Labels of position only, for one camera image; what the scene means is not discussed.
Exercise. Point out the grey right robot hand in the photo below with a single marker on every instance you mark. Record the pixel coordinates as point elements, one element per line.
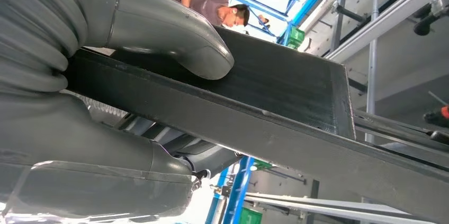
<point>87,152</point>

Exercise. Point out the green plastic bin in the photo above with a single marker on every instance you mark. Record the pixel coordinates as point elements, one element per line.
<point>250,216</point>
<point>296,38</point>

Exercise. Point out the black and orange tool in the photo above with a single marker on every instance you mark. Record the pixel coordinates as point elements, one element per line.
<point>438,117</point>

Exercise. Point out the blue metal post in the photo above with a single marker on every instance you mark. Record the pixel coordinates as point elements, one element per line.
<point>240,187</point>

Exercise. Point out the aluminium profile frame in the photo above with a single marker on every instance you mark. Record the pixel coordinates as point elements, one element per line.
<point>386,19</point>

